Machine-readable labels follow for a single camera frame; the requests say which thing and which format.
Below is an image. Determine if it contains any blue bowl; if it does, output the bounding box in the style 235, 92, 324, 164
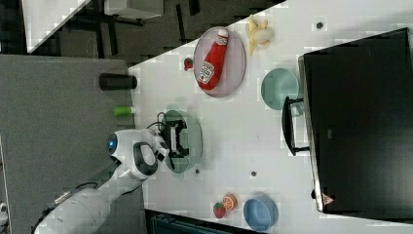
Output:
244, 194, 279, 232

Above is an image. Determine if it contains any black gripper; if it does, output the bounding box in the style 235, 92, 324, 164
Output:
163, 120, 189, 158

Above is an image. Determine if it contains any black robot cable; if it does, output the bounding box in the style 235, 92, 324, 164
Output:
145, 111, 168, 133

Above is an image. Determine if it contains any small red strawberry toy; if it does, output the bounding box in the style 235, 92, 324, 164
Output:
184, 58, 193, 71

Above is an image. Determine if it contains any red ketchup bottle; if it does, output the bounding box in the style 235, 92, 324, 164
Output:
197, 29, 229, 91

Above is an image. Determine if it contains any pink round plate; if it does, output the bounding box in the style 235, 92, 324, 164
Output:
194, 26, 245, 98

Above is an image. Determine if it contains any green cylinder marker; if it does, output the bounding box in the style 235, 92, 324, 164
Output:
113, 106, 133, 117

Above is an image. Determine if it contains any black toaster oven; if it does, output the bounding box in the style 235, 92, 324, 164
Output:
282, 27, 413, 223

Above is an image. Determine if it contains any green plastic strainer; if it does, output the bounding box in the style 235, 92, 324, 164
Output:
161, 109, 204, 174

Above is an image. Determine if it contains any black cylinder post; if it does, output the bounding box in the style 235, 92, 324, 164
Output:
99, 73, 137, 91

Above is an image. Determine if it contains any orange slice toy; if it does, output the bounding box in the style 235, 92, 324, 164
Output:
222, 193, 238, 211

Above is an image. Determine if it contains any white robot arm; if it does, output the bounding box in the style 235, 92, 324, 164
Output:
31, 120, 188, 234

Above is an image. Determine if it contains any light green bowl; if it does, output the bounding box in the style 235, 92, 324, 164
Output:
261, 68, 299, 110

